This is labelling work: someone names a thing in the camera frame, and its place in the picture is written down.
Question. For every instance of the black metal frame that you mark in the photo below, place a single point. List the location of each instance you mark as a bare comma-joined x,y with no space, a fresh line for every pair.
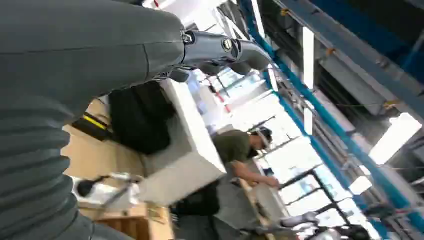
326,195

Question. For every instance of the black bag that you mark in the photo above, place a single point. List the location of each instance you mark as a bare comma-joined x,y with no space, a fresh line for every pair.
140,119

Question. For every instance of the blue ceiling beam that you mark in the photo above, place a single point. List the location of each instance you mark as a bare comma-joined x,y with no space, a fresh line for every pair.
362,159

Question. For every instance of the person's hand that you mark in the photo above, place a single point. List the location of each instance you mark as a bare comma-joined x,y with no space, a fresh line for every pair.
273,182

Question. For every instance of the wooden box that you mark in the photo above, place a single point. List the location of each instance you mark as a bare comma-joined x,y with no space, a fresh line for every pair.
139,225

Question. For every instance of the small white ceiling light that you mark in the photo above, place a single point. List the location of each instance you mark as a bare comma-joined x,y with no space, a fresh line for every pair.
360,185

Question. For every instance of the ribbed grey left robot arm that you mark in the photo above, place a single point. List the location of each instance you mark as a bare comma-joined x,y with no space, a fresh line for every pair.
30,172

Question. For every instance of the black block with yellow stripe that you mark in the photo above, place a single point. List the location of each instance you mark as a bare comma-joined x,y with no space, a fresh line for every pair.
92,126

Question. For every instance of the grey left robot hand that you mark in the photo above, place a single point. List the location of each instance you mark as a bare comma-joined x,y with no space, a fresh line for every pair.
82,49

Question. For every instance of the white box pillar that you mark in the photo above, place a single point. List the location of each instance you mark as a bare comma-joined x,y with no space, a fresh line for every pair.
185,165

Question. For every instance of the large white ceiling light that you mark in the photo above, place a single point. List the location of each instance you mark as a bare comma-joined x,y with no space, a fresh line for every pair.
394,139

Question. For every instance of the person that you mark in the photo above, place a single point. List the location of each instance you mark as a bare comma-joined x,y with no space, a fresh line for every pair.
233,145

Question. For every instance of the long white ceiling light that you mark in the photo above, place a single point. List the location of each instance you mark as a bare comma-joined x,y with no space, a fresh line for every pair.
308,56

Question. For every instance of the short white ceiling light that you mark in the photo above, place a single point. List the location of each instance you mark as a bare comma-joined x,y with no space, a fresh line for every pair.
308,121

